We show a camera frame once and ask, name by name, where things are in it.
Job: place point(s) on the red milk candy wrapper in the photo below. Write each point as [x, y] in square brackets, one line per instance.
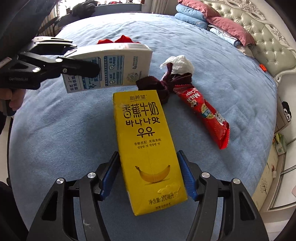
[214, 122]

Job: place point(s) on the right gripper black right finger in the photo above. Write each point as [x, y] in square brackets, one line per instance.
[239, 217]

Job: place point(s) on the upper light blue pillow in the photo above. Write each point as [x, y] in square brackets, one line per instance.
[187, 13]

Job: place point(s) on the black white clothes on nightstand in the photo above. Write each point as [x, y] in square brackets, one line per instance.
[286, 111]

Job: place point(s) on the red sock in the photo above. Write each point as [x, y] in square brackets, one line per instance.
[122, 39]

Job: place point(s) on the white blue milk carton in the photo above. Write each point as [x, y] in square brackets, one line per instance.
[121, 64]

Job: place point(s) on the green tufted ornate headboard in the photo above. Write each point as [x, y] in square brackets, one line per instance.
[271, 48]

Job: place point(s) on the left pink pillow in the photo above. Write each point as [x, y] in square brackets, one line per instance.
[205, 9]

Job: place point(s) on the right pink pillow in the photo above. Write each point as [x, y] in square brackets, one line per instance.
[232, 28]

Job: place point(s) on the white tissue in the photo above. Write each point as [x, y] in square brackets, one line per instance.
[181, 65]

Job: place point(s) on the light blue pillow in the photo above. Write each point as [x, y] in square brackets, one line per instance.
[200, 23]
[187, 13]

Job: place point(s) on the small orange object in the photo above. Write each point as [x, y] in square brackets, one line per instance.
[264, 69]

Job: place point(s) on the green white storage box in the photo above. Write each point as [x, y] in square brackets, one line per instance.
[280, 144]

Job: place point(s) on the folded blue patterned blanket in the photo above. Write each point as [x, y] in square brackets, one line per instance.
[231, 40]

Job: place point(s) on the lower light blue pillow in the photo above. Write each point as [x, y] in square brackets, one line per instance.
[200, 23]

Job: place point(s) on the pink pillow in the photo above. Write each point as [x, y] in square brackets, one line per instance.
[232, 28]
[205, 9]

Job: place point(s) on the bedside nightstand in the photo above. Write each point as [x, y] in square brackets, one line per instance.
[281, 121]

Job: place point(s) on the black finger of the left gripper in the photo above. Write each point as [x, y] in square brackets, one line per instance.
[46, 45]
[53, 68]

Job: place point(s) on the black bag by window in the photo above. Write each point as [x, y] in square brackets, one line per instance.
[84, 9]

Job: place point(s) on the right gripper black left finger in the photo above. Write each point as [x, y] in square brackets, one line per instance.
[71, 209]

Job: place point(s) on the dark maroon sock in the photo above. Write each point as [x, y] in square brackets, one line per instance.
[165, 86]

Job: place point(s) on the white sliding door wardrobe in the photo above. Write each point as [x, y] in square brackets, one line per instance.
[280, 196]

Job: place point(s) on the yellow banana milk carton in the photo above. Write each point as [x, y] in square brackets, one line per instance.
[148, 158]

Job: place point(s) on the beige curtain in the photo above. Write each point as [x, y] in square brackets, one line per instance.
[159, 6]

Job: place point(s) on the cartoon tree play mat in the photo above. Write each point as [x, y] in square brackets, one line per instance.
[266, 179]

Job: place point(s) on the person's left hand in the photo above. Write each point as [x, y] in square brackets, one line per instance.
[16, 97]

